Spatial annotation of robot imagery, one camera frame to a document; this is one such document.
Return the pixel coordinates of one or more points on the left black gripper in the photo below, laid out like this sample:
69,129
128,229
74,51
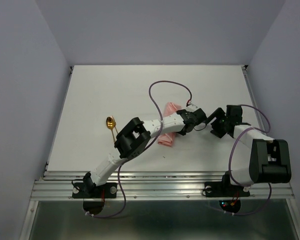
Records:
181,133

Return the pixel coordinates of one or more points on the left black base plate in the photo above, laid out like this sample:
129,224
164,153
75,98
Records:
106,191

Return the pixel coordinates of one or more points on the pink satin napkin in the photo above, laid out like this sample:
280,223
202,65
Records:
168,139

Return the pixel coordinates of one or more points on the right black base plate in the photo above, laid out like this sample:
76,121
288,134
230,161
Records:
217,189

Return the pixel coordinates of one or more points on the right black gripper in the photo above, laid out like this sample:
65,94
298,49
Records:
218,113

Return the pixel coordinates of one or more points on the aluminium frame rail front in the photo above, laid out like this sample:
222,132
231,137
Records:
137,185

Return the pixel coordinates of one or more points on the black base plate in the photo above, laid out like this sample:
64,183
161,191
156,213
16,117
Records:
217,189
106,191

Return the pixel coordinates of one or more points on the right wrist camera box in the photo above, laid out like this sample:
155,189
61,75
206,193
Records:
234,114

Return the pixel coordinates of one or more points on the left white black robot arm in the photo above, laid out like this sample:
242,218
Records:
132,140

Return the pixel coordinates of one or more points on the gold spoon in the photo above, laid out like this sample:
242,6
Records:
111,125

